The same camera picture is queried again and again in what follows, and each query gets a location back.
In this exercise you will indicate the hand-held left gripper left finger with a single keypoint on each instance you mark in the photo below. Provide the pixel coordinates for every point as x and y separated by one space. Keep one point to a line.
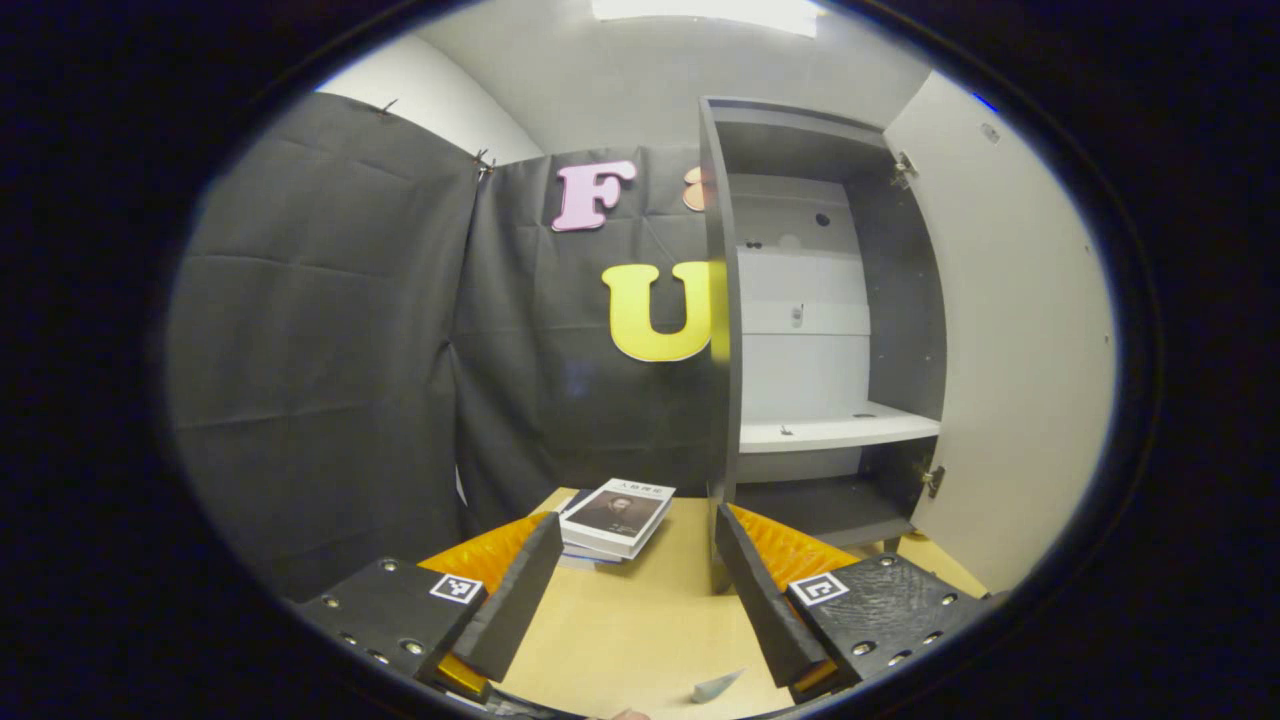
520 600

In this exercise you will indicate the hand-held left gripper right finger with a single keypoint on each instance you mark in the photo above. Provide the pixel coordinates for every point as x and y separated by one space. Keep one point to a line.
765 600

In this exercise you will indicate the dark grey cabinet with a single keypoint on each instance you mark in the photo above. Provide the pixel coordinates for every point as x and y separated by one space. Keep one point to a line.
905 300

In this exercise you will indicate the grey cabinet door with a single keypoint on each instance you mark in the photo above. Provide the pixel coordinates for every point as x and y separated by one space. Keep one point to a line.
1020 330

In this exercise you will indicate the pale blue paper piece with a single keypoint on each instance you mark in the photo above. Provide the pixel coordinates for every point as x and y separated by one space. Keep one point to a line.
718 686

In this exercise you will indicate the white portrait cover book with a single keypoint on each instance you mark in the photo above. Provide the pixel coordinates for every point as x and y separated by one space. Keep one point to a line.
615 515

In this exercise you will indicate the black backdrop cloth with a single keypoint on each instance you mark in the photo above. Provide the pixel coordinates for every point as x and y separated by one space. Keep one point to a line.
330 330

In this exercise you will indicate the ceiling light panel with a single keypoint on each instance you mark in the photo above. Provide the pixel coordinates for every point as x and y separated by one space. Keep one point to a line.
710 14

